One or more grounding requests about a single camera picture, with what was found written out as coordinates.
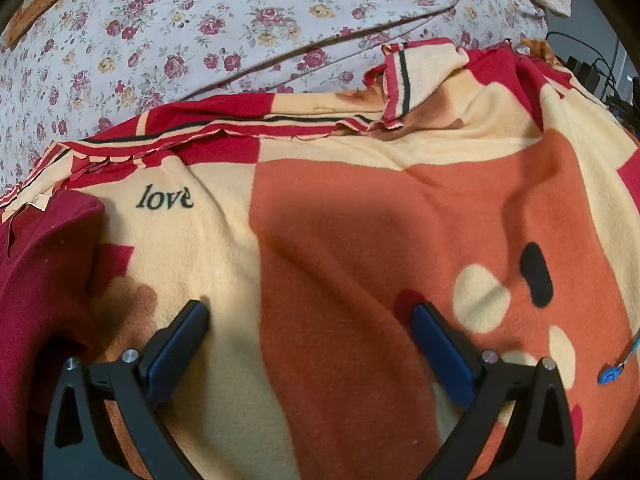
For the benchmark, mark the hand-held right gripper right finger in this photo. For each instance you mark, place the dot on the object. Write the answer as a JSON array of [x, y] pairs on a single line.
[[445, 355]]

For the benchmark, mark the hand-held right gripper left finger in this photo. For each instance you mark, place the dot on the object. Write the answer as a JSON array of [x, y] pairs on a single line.
[[176, 350]]

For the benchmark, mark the maroon shirt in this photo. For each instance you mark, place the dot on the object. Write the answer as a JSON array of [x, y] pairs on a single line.
[[45, 280]]

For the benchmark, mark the blue clip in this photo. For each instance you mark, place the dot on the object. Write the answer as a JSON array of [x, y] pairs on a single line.
[[608, 375]]

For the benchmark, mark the red orange printed blanket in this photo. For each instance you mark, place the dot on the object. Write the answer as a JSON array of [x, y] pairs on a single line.
[[350, 220]]

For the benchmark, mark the dark electronic device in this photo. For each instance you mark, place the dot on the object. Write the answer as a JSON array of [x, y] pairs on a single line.
[[627, 105]]

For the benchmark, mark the floral bedsheet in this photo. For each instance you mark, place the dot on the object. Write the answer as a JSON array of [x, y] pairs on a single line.
[[210, 25]]

